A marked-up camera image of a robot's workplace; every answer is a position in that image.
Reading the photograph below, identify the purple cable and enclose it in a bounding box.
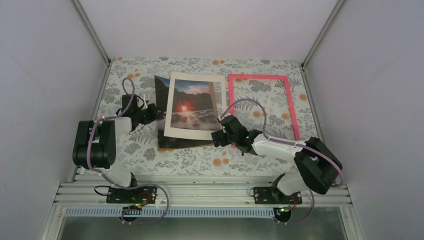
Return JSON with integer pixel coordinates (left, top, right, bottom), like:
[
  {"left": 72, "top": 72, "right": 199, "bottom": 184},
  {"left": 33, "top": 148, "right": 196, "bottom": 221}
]
[
  {"left": 218, "top": 98, "right": 346, "bottom": 226},
  {"left": 86, "top": 77, "right": 170, "bottom": 226}
]

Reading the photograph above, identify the pink picture frame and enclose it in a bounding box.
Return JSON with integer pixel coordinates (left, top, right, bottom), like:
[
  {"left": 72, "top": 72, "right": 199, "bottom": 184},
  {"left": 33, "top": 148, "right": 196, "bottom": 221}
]
[{"left": 223, "top": 73, "right": 301, "bottom": 141}]

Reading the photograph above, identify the white photo mat board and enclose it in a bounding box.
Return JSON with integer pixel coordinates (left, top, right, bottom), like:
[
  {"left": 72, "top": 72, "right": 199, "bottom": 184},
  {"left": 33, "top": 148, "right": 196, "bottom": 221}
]
[{"left": 163, "top": 71, "right": 227, "bottom": 141}]

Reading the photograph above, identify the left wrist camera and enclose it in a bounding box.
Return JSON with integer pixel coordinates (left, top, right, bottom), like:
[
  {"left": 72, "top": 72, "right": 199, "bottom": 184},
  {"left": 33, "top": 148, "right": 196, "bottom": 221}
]
[{"left": 141, "top": 93, "right": 150, "bottom": 106}]

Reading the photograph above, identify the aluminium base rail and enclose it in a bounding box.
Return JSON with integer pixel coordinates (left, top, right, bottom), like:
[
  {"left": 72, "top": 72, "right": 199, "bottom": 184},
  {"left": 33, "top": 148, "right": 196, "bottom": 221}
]
[{"left": 53, "top": 174, "right": 352, "bottom": 219}]

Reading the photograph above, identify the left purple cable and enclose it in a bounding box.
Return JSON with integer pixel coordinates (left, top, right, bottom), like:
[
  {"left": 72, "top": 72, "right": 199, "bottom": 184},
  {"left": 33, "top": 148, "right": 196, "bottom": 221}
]
[{"left": 86, "top": 77, "right": 170, "bottom": 226}]

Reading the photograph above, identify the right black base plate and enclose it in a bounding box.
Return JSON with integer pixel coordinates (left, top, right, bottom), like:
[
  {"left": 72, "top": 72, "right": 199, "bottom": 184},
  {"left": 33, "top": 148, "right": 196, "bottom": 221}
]
[{"left": 249, "top": 186, "right": 303, "bottom": 205}]

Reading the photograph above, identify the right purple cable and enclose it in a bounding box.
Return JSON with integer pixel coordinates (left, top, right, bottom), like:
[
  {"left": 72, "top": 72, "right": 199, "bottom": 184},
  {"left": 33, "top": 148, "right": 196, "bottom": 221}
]
[{"left": 218, "top": 98, "right": 346, "bottom": 226}]

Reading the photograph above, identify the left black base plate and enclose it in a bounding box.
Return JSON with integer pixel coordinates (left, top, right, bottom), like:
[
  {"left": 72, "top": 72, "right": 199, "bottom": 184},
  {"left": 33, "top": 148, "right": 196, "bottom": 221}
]
[{"left": 105, "top": 186, "right": 158, "bottom": 205}]

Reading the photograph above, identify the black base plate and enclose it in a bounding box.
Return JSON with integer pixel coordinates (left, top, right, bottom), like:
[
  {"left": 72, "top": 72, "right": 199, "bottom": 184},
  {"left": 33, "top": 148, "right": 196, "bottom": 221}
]
[
  {"left": 105, "top": 186, "right": 158, "bottom": 205},
  {"left": 249, "top": 186, "right": 303, "bottom": 205}
]

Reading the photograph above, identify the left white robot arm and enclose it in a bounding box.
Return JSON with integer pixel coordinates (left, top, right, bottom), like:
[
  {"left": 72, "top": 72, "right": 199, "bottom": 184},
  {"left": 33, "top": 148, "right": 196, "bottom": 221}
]
[{"left": 72, "top": 94, "right": 165, "bottom": 203}]

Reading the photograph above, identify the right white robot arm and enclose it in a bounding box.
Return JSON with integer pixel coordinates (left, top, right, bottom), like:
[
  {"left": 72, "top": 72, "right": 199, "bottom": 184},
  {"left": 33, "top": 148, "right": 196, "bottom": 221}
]
[{"left": 211, "top": 115, "right": 343, "bottom": 204}]

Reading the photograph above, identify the sunset photo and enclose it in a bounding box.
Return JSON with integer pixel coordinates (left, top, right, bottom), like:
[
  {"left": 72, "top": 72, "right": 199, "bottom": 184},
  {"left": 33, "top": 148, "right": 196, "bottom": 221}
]
[{"left": 153, "top": 74, "right": 218, "bottom": 150}]

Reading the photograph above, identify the floral patterned table mat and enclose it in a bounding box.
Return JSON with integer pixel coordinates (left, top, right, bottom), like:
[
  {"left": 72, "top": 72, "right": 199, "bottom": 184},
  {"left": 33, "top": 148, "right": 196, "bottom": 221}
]
[{"left": 97, "top": 57, "right": 317, "bottom": 177}]

